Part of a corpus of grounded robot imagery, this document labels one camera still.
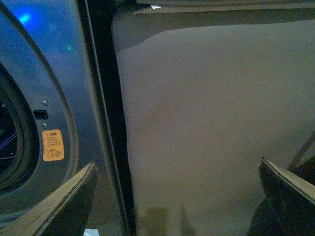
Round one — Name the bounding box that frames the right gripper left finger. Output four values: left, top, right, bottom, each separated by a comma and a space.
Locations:
0, 162, 97, 236

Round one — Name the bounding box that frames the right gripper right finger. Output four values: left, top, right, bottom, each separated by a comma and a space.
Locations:
258, 158, 315, 236

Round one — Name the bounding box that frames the orange warning sticker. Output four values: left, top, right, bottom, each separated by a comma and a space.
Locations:
42, 129, 65, 162

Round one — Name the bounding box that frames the dark grey washing machine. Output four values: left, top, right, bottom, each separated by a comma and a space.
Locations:
0, 0, 136, 236

